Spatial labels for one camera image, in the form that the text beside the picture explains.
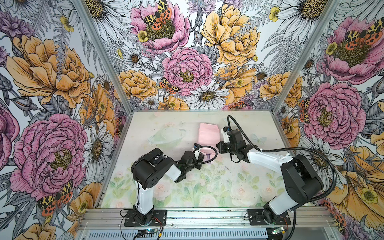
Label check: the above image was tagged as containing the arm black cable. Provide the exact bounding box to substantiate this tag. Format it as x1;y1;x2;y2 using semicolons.
225;115;338;205
174;144;219;175

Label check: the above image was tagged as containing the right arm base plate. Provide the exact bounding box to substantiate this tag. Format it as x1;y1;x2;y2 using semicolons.
243;208;291;226

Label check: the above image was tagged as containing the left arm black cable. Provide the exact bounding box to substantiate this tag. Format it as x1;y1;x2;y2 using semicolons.
174;144;219;175

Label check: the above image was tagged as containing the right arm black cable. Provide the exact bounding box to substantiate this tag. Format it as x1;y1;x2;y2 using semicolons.
225;115;338;205

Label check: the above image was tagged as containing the aluminium front rail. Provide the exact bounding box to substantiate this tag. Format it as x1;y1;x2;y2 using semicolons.
75;207;342;240

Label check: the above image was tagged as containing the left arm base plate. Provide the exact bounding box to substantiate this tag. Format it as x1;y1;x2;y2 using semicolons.
123;209;168;227

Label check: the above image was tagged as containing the purple wrapping paper sheet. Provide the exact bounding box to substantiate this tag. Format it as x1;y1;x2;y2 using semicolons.
198;123;220;147

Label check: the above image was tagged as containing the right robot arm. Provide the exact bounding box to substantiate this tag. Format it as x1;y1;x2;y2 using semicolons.
217;127;324;220

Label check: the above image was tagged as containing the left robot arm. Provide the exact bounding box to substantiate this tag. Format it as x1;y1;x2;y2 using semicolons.
131;144;205;216

